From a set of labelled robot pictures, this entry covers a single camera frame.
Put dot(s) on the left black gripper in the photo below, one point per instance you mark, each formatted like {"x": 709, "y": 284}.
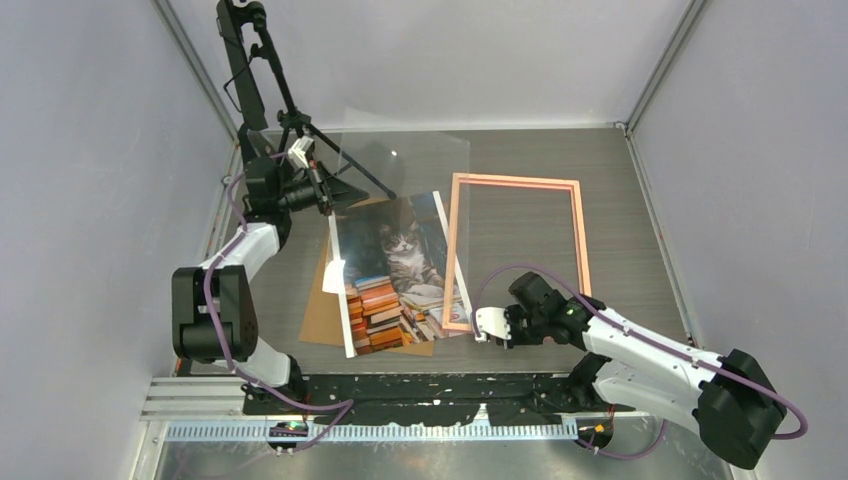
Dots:
{"x": 331, "y": 192}

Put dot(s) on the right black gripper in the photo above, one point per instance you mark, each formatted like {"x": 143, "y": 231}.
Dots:
{"x": 511, "y": 314}

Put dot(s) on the clear acrylic sheet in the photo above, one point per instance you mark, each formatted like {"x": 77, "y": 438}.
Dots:
{"x": 407, "y": 164}

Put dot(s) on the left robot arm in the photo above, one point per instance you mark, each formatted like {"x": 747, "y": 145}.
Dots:
{"x": 214, "y": 319}

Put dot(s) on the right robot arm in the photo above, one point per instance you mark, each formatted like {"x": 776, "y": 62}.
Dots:
{"x": 727, "y": 400}

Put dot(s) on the cat photo print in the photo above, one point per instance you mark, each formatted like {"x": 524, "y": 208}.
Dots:
{"x": 448, "y": 317}

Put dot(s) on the brown cardboard backing board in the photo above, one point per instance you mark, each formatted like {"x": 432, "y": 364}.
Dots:
{"x": 318, "y": 311}

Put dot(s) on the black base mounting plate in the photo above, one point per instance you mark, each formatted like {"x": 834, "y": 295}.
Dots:
{"x": 433, "y": 400}

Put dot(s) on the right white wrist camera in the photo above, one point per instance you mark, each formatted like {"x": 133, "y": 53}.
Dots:
{"x": 490, "y": 323}

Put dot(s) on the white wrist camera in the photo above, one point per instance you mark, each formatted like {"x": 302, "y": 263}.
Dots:
{"x": 300, "y": 153}
{"x": 490, "y": 323}

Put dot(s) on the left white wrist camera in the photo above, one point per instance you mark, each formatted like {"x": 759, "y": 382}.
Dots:
{"x": 300, "y": 153}

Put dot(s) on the aluminium rail front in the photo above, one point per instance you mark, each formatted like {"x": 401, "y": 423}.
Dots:
{"x": 211, "y": 407}

